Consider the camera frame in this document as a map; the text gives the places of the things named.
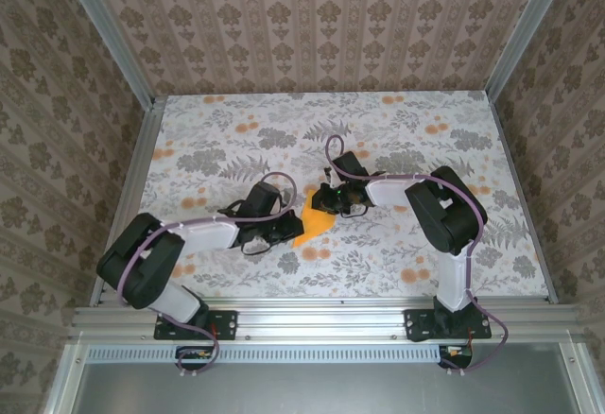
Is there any grey sheet metal panel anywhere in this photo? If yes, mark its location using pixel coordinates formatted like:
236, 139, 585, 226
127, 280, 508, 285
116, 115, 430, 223
44, 342, 605, 414

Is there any floral patterned table cover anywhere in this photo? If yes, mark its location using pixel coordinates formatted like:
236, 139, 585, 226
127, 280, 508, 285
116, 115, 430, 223
115, 92, 553, 300

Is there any black connector board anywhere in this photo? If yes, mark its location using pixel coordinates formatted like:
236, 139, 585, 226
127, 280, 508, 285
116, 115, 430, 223
437, 343, 475, 371
174, 345, 221, 371

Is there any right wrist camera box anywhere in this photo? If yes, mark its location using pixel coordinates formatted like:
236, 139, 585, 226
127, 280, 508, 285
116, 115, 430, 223
329, 150, 369, 181

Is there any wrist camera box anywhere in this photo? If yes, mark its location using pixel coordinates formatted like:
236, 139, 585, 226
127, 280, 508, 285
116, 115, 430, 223
246, 182, 284, 217
329, 150, 369, 181

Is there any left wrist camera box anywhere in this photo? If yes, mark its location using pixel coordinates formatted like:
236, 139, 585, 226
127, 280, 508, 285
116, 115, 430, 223
246, 182, 284, 217

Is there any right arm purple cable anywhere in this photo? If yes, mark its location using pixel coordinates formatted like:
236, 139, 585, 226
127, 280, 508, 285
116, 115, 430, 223
325, 134, 511, 377

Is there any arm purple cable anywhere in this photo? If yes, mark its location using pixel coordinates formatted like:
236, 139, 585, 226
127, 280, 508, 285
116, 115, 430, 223
115, 171, 299, 380
325, 134, 511, 377

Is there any long aluminium frame rail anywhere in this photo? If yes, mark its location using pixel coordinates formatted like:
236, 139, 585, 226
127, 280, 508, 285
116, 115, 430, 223
68, 303, 587, 343

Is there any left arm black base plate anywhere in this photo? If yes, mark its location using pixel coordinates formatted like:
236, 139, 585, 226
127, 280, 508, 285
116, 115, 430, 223
153, 308, 238, 341

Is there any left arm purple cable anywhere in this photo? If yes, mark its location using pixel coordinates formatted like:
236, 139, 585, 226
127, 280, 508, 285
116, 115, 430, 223
115, 171, 299, 380

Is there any grey slotted cable duct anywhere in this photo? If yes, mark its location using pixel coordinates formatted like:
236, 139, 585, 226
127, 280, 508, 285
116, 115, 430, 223
86, 343, 469, 365

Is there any aluminium table side rail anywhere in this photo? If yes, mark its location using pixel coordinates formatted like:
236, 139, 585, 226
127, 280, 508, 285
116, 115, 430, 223
89, 95, 167, 306
486, 95, 560, 304

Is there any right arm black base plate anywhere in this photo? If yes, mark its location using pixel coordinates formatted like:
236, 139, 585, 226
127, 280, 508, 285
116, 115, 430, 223
404, 308, 493, 342

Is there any aluminium corner post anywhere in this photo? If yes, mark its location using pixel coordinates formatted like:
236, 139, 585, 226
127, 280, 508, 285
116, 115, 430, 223
56, 0, 160, 109
484, 0, 576, 98

